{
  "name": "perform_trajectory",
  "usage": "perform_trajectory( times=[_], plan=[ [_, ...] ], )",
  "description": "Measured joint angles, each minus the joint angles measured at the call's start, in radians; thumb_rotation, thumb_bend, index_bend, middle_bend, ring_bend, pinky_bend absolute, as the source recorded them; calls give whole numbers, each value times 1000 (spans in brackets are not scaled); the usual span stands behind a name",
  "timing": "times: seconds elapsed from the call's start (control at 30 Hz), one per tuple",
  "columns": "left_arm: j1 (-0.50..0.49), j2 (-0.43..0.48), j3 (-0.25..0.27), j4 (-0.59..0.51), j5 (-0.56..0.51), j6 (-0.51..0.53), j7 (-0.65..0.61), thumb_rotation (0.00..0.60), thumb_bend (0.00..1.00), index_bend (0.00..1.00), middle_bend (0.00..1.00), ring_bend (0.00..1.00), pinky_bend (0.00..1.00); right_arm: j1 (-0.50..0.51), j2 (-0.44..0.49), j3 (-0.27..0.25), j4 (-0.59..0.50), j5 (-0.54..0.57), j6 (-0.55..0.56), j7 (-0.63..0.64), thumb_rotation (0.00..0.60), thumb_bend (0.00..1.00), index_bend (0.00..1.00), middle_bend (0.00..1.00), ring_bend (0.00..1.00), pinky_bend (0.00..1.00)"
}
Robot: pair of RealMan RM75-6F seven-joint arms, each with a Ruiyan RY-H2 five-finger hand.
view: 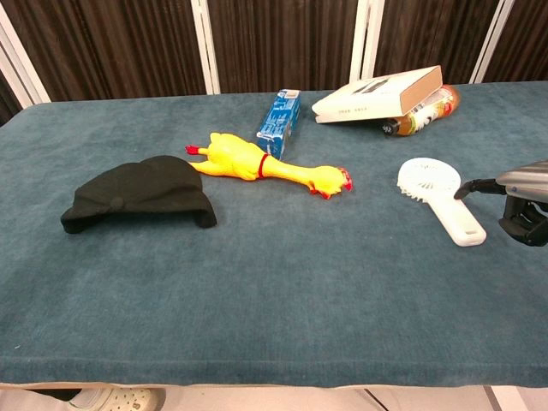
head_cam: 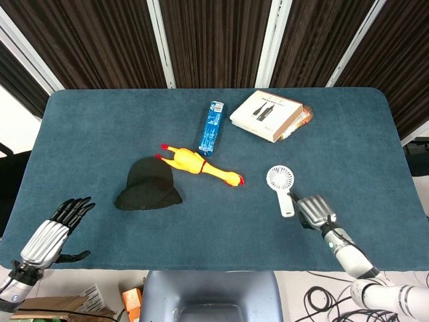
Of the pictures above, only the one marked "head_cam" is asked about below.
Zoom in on white handheld fan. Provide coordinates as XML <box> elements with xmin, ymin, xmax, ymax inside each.
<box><xmin>266</xmin><ymin>165</ymin><xmax>296</xmax><ymax>218</ymax></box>

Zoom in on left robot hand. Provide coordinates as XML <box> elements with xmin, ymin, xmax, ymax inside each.
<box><xmin>20</xmin><ymin>196</ymin><xmax>97</xmax><ymax>270</ymax></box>

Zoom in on blue rectangular box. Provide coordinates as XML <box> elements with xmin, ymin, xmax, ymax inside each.
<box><xmin>198</xmin><ymin>101</ymin><xmax>225</xmax><ymax>158</ymax></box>

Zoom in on yellow rubber chicken toy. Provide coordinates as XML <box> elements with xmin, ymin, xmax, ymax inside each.
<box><xmin>154</xmin><ymin>144</ymin><xmax>245</xmax><ymax>187</ymax></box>

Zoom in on blue table cloth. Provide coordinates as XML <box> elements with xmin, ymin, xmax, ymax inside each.
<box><xmin>0</xmin><ymin>87</ymin><xmax>429</xmax><ymax>272</ymax></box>

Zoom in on white folding screen frame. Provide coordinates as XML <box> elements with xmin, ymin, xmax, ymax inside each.
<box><xmin>0</xmin><ymin>0</ymin><xmax>429</xmax><ymax>145</ymax></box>

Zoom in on brown cardboard box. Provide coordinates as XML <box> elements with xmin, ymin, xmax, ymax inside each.
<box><xmin>9</xmin><ymin>295</ymin><xmax>117</xmax><ymax>322</ymax></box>

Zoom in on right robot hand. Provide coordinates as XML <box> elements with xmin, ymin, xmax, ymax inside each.
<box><xmin>288</xmin><ymin>192</ymin><xmax>337</xmax><ymax>232</ymax></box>

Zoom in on black hat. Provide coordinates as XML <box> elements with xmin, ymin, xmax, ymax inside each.
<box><xmin>114</xmin><ymin>156</ymin><xmax>184</xmax><ymax>212</ymax></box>

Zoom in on black floor cables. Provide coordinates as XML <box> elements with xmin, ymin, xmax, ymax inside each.
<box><xmin>296</xmin><ymin>271</ymin><xmax>429</xmax><ymax>322</ymax></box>

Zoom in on brown snack packet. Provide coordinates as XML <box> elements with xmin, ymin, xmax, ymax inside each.
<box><xmin>281</xmin><ymin>103</ymin><xmax>315</xmax><ymax>141</ymax></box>

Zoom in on white paper label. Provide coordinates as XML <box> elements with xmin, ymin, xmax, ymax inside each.
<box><xmin>77</xmin><ymin>284</ymin><xmax>107</xmax><ymax>310</ymax></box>

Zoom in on white and brown product box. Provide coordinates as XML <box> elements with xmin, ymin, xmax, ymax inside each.
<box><xmin>229</xmin><ymin>89</ymin><xmax>304</xmax><ymax>144</ymax></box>

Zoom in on orange box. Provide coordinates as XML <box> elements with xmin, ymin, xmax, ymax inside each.
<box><xmin>121</xmin><ymin>287</ymin><xmax>143</xmax><ymax>313</ymax></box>

